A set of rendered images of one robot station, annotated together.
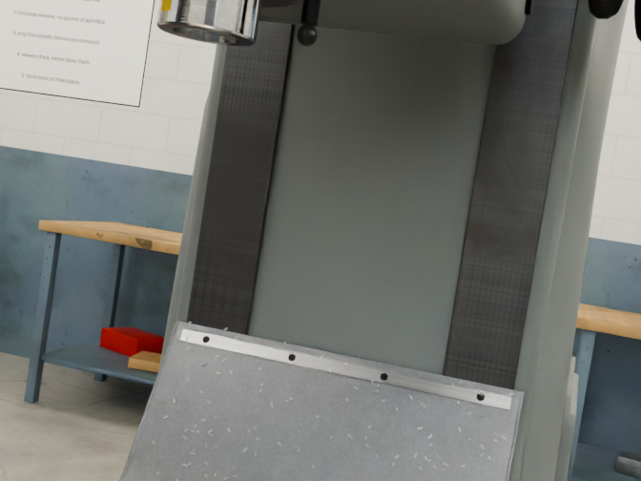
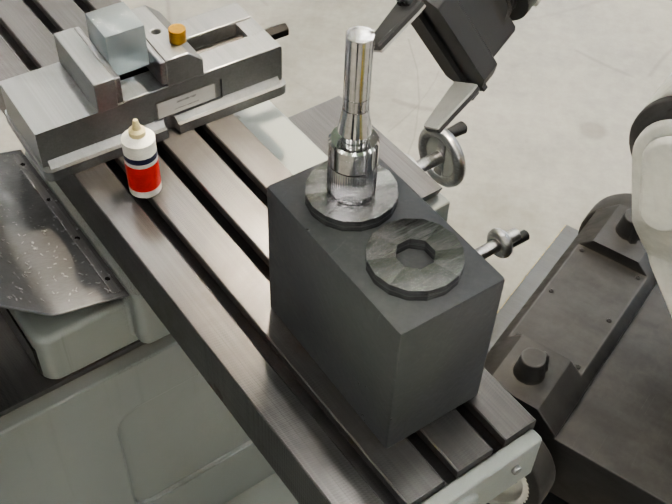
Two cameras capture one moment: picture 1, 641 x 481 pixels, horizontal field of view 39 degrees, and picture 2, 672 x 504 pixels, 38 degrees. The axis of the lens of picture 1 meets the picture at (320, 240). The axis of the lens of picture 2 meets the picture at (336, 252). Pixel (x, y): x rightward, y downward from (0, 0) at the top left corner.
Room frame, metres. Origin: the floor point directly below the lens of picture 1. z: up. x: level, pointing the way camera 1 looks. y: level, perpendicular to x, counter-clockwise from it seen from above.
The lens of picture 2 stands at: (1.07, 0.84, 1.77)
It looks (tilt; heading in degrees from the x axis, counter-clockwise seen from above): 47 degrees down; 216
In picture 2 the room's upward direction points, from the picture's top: 3 degrees clockwise
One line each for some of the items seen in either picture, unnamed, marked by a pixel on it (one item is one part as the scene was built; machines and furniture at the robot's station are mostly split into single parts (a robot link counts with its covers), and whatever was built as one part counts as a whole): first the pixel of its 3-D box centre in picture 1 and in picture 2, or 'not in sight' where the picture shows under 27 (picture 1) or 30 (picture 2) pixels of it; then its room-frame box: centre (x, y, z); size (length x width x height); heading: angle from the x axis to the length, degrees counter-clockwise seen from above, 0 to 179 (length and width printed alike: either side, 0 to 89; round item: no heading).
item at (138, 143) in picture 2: not in sight; (140, 154); (0.51, 0.13, 0.97); 0.04 x 0.04 x 0.11
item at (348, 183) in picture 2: not in sight; (352, 167); (0.52, 0.45, 1.14); 0.05 x 0.05 x 0.06
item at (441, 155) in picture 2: not in sight; (425, 163); (-0.04, 0.21, 0.62); 0.16 x 0.12 x 0.12; 164
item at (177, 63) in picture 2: not in sight; (160, 43); (0.37, 0.03, 1.01); 0.12 x 0.06 x 0.04; 71
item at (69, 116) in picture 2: not in sight; (144, 71); (0.39, 0.02, 0.97); 0.35 x 0.15 x 0.11; 161
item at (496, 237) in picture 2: not in sight; (482, 252); (-0.03, 0.35, 0.50); 0.22 x 0.06 x 0.06; 164
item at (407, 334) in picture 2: not in sight; (376, 289); (0.53, 0.49, 1.02); 0.22 x 0.12 x 0.20; 72
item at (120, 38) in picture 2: not in sight; (117, 39); (0.42, 0.01, 1.03); 0.06 x 0.05 x 0.06; 71
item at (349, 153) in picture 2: not in sight; (353, 141); (0.52, 0.45, 1.18); 0.05 x 0.05 x 0.01
